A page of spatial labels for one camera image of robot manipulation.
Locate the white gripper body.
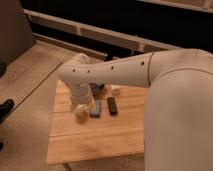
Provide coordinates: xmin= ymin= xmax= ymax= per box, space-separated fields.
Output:
xmin=70 ymin=84 xmax=95 ymax=110

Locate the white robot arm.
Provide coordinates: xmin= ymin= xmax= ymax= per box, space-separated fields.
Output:
xmin=59 ymin=49 xmax=213 ymax=171

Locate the white cup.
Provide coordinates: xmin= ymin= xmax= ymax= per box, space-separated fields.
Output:
xmin=74 ymin=104 xmax=89 ymax=119

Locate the dark blue bowl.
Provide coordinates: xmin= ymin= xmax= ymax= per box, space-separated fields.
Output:
xmin=90 ymin=83 xmax=105 ymax=97

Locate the blue rectangular block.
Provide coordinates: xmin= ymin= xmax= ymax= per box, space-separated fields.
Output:
xmin=90 ymin=100 xmax=101 ymax=117

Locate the black rectangular block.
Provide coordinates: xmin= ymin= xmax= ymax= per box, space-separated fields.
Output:
xmin=107 ymin=96 xmax=117 ymax=115

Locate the small white block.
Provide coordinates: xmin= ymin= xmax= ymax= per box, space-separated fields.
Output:
xmin=111 ymin=85 xmax=120 ymax=93

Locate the wooden board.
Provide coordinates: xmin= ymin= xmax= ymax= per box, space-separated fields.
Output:
xmin=47 ymin=81 xmax=147 ymax=164

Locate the black shoe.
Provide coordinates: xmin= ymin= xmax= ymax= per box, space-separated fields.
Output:
xmin=0 ymin=99 xmax=14 ymax=122

